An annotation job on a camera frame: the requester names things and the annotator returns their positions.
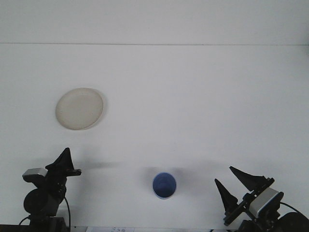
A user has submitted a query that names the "pale blue cup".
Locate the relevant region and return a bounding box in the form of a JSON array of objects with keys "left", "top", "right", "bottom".
[{"left": 152, "top": 172, "right": 177, "bottom": 200}]

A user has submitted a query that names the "pale round plate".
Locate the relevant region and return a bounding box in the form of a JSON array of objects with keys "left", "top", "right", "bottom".
[{"left": 55, "top": 87, "right": 108, "bottom": 131}]

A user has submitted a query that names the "black base panel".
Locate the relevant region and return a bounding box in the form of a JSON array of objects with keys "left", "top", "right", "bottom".
[{"left": 0, "top": 224, "right": 29, "bottom": 232}]

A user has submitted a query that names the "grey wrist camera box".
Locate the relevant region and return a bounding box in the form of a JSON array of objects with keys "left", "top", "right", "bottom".
[
  {"left": 248, "top": 187, "right": 284, "bottom": 217},
  {"left": 22, "top": 168, "right": 48, "bottom": 183}
]

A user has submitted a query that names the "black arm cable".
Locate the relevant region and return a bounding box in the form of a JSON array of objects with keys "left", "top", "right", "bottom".
[
  {"left": 279, "top": 202, "right": 302, "bottom": 215},
  {"left": 63, "top": 196, "right": 71, "bottom": 229}
]

